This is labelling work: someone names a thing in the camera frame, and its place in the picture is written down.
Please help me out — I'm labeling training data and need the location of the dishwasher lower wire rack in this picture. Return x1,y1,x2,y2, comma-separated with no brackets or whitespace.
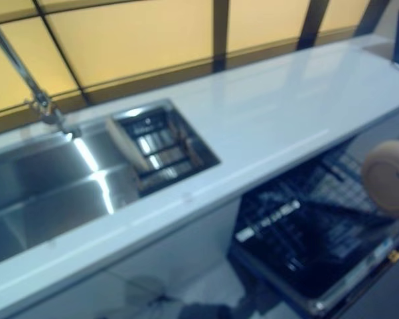
237,156,399,264

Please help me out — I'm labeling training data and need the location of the dishwasher wire rack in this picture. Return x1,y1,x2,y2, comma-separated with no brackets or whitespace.
237,156,399,264
321,146,383,214

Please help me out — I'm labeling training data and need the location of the black dishwasher door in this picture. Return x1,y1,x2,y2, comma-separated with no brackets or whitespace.
227,205,399,317

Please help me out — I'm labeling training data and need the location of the black dish drying rack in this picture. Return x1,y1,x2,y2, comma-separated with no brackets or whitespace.
111,103,220,197

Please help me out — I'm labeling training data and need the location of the white cabinet door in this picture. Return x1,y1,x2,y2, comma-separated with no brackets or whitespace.
102,196,242,300

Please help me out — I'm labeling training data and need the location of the chrome pull-down kitchen faucet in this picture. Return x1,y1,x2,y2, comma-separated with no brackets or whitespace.
0,11,82,138

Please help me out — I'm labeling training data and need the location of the stainless steel sink basin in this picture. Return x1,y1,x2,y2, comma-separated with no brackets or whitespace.
0,98,222,267

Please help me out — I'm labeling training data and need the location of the dishwasher upper wire rack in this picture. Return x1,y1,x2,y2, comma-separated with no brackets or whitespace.
321,146,383,214

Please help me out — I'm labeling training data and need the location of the cream round plate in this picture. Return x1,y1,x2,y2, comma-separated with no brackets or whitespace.
361,140,399,217
105,116,151,172

